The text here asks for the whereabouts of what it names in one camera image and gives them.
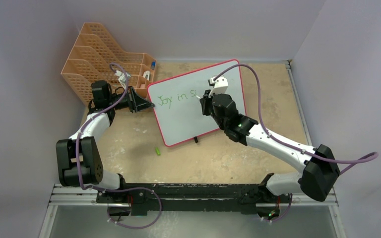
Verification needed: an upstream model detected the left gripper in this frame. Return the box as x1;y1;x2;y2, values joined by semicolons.
108;86;154;113

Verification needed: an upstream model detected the pink framed whiteboard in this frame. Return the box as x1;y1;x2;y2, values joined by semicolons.
147;59;246;146

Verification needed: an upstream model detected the green marker cap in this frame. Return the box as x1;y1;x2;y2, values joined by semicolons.
155;147;161;156

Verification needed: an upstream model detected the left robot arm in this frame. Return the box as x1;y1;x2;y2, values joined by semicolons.
56;80;154;203

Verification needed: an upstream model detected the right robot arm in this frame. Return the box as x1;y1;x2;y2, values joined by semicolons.
199;90;340;202

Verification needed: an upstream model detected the white stapler in organizer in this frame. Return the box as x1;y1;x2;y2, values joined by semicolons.
142;70;151;81

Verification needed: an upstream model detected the orange plastic file organizer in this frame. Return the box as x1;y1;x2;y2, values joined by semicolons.
61;22;156;105

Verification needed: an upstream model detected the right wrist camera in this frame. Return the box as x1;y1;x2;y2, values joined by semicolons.
208;76;229;98

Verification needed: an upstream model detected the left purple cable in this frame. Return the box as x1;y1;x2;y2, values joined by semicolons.
75;62;162;230

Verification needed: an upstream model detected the aluminium base frame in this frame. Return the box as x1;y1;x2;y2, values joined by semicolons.
39;60;347;238

